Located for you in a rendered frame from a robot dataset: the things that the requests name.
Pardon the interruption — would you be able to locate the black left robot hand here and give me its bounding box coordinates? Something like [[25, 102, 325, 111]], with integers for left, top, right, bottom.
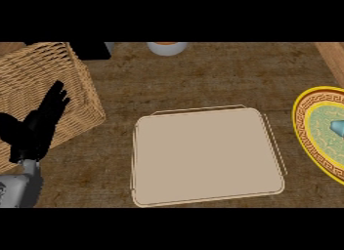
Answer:
[[0, 80, 73, 164]]

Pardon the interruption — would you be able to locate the beige rectangular tray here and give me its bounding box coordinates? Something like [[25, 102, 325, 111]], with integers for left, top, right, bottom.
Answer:
[[130, 104, 290, 208]]

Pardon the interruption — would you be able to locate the yellow patterned plate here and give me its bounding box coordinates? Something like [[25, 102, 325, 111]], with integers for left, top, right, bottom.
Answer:
[[293, 85, 344, 191]]

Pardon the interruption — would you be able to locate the woven wicker basket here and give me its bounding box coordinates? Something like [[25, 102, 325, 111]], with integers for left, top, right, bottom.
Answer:
[[0, 42, 108, 180]]

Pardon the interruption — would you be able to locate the black box-shaped appliance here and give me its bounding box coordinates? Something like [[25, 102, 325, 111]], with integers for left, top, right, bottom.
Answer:
[[25, 42, 113, 62]]

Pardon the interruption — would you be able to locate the white round cup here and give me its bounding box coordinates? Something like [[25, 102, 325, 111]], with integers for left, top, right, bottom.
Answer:
[[146, 42, 190, 58]]

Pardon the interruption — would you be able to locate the brown woven placemat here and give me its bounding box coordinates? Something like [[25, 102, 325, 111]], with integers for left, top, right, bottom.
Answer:
[[34, 42, 344, 209]]

